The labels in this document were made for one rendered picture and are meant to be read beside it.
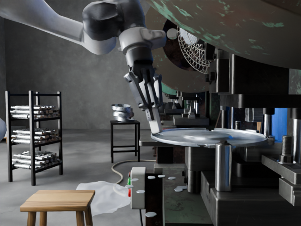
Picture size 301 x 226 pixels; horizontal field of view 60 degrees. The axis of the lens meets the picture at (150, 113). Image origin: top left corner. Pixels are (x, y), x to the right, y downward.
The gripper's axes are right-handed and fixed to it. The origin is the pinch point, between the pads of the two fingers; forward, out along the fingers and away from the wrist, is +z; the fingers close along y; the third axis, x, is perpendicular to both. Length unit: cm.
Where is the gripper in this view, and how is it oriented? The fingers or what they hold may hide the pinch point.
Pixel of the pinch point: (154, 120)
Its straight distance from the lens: 70.8
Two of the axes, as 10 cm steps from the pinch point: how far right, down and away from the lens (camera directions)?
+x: 6.6, -2.8, -6.9
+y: -7.1, 0.5, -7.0
